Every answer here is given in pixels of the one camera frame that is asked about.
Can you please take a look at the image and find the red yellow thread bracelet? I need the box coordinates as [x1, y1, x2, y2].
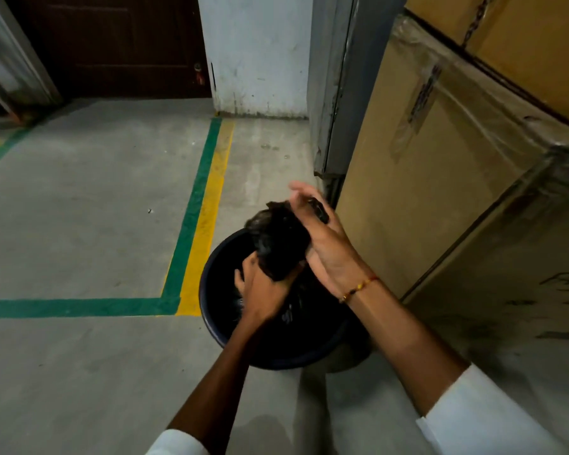
[339, 276, 380, 304]

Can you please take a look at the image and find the dark brown wooden door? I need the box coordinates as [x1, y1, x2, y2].
[2, 0, 213, 101]

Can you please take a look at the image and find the grey metal door frame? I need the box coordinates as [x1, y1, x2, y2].
[307, 0, 409, 209]

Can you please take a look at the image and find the dark printed cardboard box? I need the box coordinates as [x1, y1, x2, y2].
[402, 156, 569, 455]

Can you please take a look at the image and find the plain brown cardboard box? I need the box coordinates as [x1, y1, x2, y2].
[404, 0, 569, 133]

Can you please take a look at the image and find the grey metal panel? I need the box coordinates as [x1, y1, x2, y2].
[0, 0, 63, 124]

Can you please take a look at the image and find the black wet cloth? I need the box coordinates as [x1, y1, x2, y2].
[245, 198, 331, 283]

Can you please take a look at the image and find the large plastic-wrapped cardboard box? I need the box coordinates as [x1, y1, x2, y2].
[336, 14, 569, 300]

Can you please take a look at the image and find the person's left hand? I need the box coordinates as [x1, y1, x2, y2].
[235, 251, 307, 328]

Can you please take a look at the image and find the white left shirt sleeve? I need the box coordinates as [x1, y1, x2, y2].
[144, 428, 210, 455]

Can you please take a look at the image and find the person's right hand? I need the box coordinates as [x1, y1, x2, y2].
[288, 180, 376, 302]

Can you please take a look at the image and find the person's right forearm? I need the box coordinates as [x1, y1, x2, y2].
[344, 278, 471, 417]

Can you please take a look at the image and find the black round bucket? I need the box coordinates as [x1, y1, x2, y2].
[199, 227, 373, 373]

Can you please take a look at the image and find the person's left forearm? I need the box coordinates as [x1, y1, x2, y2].
[167, 316, 278, 455]

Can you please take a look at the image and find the white right shirt sleeve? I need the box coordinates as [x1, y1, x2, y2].
[416, 364, 569, 455]

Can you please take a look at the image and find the white shirt sleeve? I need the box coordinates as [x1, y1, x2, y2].
[416, 364, 569, 455]
[144, 428, 210, 455]

